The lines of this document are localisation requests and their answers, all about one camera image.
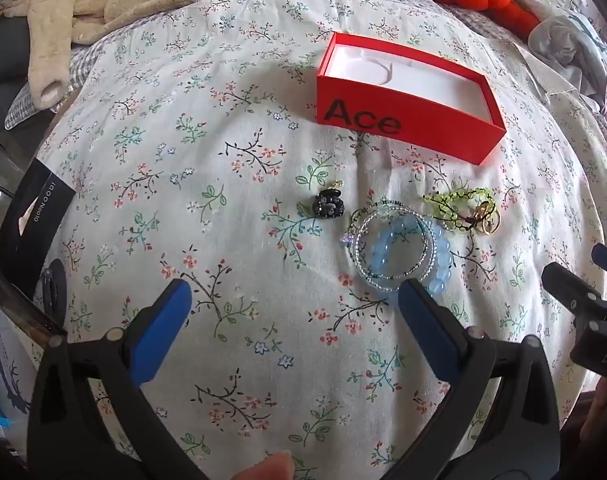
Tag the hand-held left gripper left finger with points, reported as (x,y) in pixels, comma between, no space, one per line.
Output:
(163,320)

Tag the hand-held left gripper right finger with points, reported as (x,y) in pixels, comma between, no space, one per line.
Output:
(428,325)

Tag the gold metal rings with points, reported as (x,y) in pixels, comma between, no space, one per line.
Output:
(486,225)

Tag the black bead charm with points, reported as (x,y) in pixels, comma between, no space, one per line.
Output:
(327,205)

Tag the small gold earring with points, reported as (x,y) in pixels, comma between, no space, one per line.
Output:
(337,185)

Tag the red cardboard box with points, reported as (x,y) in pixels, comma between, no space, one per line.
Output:
(433,130)

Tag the person's right hand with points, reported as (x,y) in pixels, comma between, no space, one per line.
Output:
(606,402)

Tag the person's left hand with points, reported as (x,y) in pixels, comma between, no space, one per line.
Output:
(263,467)

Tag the black hair clip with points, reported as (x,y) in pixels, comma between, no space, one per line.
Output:
(53,290)

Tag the white printed bag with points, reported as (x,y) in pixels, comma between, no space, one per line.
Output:
(8,360)

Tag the black cardboard box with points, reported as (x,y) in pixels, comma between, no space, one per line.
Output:
(33,220)

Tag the floral bed sheet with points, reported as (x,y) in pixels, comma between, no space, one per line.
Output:
(233,160)

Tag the light grey cloth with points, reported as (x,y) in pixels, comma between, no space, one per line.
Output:
(568,45)

